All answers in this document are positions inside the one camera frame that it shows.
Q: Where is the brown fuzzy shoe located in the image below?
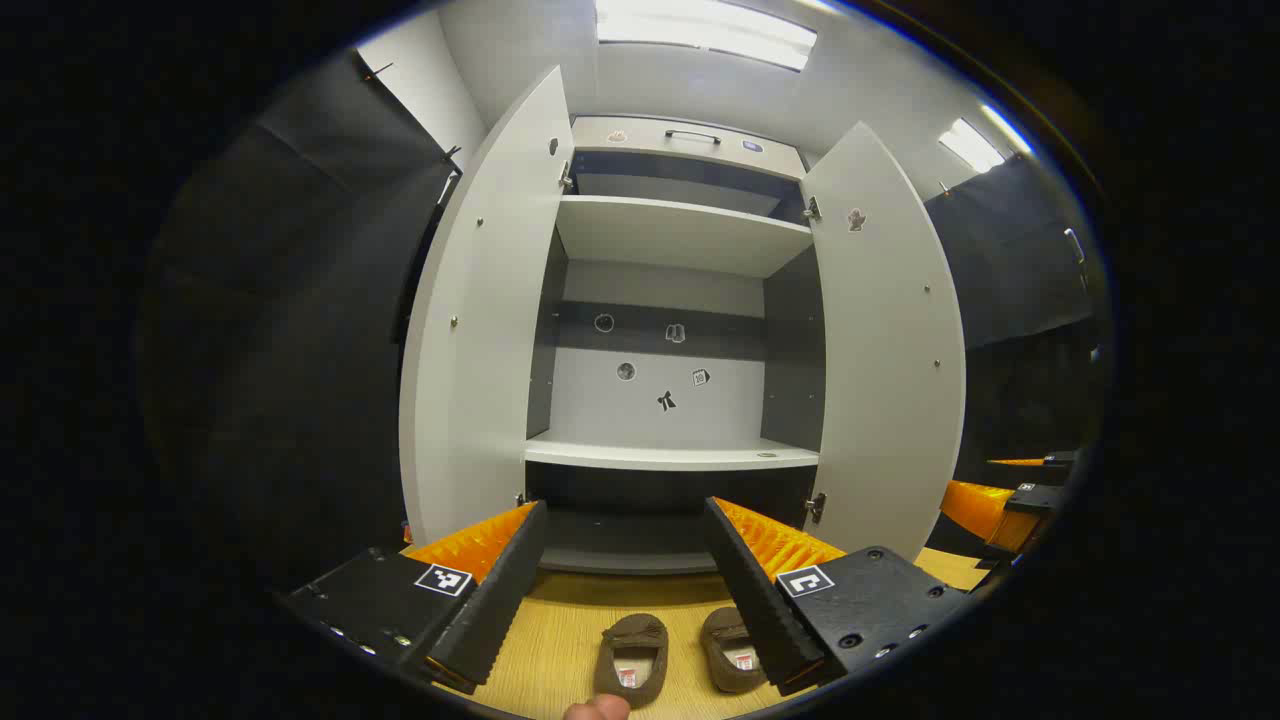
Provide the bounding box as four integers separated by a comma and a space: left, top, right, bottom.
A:
699, 606, 772, 695
594, 612, 670, 710

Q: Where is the white shoe cabinet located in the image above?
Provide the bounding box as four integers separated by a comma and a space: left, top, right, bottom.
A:
522, 115, 829, 576

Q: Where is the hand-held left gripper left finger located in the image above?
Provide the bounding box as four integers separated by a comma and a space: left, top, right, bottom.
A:
283, 500, 550, 695

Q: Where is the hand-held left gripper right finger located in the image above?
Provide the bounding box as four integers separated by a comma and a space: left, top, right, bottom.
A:
703, 496, 968, 698

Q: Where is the white cabinet drawer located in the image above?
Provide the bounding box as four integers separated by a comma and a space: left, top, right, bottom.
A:
572, 116, 807, 181

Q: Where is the white shoe cabinet door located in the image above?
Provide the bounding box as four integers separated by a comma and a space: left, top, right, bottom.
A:
800, 120, 968, 563
398, 65, 576, 549

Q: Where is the ceiling light panel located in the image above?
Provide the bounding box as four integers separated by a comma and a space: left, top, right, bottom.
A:
597, 0, 817, 72
938, 104, 1033, 174

